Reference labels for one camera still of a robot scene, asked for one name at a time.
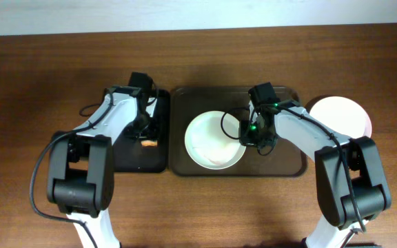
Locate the green orange sponge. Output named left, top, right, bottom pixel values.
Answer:
left=141, top=140, right=158, bottom=147

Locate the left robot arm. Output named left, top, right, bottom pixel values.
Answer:
left=47, top=72, right=159, bottom=247

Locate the pink plate with red smear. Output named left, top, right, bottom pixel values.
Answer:
left=309, top=96, right=372, bottom=138

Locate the cream plate with red smear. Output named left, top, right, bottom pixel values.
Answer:
left=184, top=111, right=246, bottom=170

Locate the black plastic tray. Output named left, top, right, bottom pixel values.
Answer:
left=112, top=90, right=170, bottom=173

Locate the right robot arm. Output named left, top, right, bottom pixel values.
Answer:
left=238, top=83, right=392, bottom=247

